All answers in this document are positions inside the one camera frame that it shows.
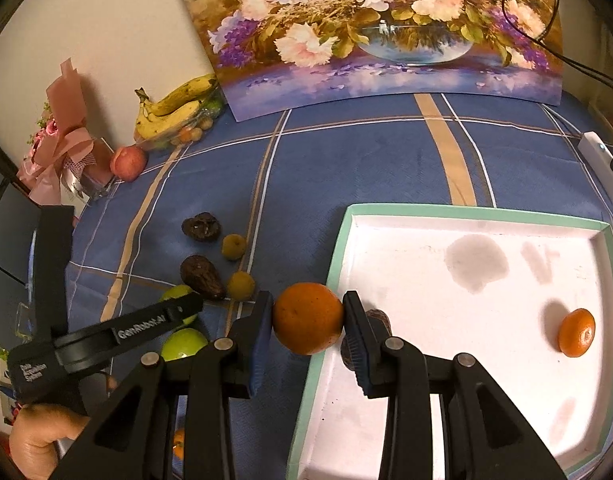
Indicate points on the white power strip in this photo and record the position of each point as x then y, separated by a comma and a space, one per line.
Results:
599, 156

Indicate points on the white tray with green rim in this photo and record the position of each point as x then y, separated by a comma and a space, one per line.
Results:
436, 310

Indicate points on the blue checked tablecloth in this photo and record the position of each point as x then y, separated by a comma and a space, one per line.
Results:
361, 160

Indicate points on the dark wrinkled avocado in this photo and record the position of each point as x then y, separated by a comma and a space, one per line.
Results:
202, 277

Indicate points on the small green fruit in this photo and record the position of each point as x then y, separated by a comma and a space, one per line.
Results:
214, 107

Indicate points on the small yellow round fruit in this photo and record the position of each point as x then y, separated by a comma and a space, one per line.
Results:
241, 285
234, 246

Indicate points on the small orange fruit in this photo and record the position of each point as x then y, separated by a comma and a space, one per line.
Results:
179, 442

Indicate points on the floral painting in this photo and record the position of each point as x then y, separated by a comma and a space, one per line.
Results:
336, 35

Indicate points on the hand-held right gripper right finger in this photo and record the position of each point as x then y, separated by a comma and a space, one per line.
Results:
354, 347

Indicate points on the pink wrapped bouquet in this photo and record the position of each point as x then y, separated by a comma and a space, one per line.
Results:
61, 145

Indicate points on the dark monitor screen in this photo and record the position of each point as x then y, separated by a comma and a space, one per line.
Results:
6, 260

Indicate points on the person's left hand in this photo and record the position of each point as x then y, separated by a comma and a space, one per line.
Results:
41, 435

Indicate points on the glossy dark brown fruit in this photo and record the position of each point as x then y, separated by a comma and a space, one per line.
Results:
201, 226

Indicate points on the reddish brown wrinkled fruit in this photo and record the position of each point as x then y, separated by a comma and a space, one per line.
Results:
379, 317

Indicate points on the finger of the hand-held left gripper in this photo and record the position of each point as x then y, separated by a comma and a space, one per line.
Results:
186, 305

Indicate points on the yellow banana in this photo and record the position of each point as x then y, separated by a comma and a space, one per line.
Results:
166, 121
186, 92

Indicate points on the white cabinet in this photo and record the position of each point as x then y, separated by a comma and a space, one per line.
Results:
606, 50

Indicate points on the small mandarin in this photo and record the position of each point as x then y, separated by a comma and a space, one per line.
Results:
576, 332

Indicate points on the large orange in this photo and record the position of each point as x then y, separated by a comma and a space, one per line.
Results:
308, 317

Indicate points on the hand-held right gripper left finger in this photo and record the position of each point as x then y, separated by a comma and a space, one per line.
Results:
261, 342

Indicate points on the small apricot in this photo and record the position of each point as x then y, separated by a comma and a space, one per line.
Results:
189, 134

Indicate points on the clear plastic fruit bag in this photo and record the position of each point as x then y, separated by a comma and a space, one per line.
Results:
161, 141

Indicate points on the green apple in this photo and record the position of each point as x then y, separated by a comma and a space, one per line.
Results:
184, 344
176, 292

